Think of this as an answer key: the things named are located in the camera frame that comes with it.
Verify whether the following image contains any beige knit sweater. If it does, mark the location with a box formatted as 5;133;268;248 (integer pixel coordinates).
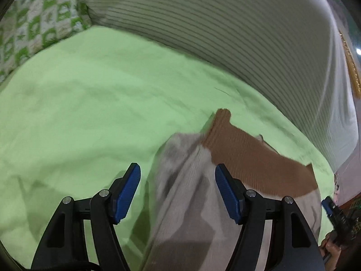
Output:
141;109;321;270

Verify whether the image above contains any person's right hand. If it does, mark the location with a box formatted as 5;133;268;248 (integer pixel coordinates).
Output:
319;231;347;271

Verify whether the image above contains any green bed sheet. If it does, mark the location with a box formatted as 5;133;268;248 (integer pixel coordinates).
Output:
1;26;334;270

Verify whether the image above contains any gold framed floral painting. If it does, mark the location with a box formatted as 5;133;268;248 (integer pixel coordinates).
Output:
338;25;361;99

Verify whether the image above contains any striped white headboard cover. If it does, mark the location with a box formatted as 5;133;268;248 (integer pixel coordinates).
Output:
85;0;359;171

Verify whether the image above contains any green white checkered pillow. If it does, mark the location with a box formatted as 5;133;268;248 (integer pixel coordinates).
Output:
1;0;91;82

